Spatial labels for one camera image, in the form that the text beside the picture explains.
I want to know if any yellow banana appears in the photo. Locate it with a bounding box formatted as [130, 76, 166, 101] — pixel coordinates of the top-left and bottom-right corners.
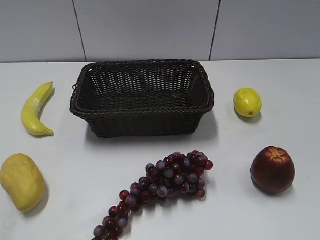
[21, 81, 54, 137]

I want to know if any dark woven wicker basket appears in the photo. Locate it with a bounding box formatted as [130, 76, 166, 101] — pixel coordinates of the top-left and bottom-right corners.
[70, 59, 214, 138]

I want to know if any purple grape bunch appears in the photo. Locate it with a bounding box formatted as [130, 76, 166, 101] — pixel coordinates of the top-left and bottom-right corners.
[93, 150, 214, 240]

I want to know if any yellow lemon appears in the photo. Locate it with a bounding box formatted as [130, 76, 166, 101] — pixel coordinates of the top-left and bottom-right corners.
[233, 88, 263, 118]

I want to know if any red apple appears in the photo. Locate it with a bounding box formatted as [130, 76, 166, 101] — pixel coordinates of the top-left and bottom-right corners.
[250, 146, 296, 194]

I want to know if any yellow mango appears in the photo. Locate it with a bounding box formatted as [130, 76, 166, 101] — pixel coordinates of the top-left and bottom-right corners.
[0, 153, 46, 213]

